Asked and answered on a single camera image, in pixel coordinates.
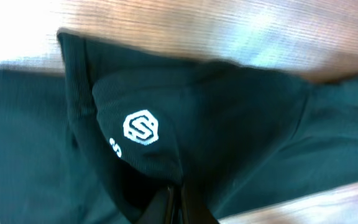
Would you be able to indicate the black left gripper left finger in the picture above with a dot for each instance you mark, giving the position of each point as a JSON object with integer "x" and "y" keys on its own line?
{"x": 161, "y": 208}

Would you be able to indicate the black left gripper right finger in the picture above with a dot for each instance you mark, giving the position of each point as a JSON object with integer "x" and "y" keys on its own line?
{"x": 193, "y": 209}

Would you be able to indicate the black t-shirt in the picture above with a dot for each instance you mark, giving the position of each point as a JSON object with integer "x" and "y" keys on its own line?
{"x": 95, "y": 145}

